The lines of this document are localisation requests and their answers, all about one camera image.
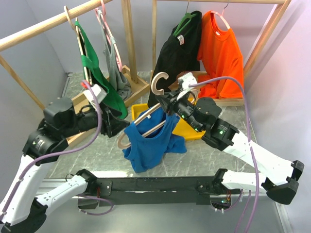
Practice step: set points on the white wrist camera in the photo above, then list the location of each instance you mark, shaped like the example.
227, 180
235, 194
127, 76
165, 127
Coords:
184, 84
98, 91

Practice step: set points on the green plastic hanger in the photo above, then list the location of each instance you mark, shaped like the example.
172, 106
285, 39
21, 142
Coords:
185, 20

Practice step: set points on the blue tank top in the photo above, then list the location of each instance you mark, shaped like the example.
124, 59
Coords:
152, 139

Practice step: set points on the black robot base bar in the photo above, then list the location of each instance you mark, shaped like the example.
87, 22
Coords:
158, 190

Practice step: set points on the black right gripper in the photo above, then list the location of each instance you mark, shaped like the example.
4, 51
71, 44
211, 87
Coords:
171, 105

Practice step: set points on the orange t-shirt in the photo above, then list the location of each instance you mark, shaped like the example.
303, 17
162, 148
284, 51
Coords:
220, 55

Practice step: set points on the yellow plastic tray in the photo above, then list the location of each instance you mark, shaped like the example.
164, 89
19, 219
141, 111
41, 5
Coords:
182, 128

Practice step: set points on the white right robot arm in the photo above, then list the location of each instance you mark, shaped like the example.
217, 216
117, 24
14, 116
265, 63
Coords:
277, 177

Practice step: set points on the grey tank top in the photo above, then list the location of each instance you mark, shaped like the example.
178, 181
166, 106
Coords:
116, 78

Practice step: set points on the black t-shirt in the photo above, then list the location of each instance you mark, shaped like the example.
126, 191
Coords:
176, 55

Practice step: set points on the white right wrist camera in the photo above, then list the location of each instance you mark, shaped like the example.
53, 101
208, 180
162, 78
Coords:
184, 84

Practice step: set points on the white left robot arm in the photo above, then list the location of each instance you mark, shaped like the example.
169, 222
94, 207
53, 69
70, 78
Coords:
23, 210

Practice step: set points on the left wooden clothes rack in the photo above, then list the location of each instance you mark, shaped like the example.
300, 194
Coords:
139, 86

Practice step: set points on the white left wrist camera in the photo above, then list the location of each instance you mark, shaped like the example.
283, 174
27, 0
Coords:
98, 91

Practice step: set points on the green tank top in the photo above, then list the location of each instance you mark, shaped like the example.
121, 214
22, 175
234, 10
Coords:
91, 61

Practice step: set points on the pink plastic hanger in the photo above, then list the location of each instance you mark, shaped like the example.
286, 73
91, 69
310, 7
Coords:
100, 14

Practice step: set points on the pink hanger with orange shirt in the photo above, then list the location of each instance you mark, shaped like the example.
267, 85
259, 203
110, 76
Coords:
221, 16

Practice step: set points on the beige hanger with green top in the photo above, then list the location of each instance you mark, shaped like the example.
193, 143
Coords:
82, 49

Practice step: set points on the right wooden clothes rack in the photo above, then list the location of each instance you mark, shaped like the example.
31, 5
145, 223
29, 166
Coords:
274, 19

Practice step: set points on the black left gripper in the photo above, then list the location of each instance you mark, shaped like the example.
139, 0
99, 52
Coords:
112, 126

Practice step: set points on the wooden clothes rack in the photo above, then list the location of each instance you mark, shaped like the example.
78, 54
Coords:
274, 19
139, 86

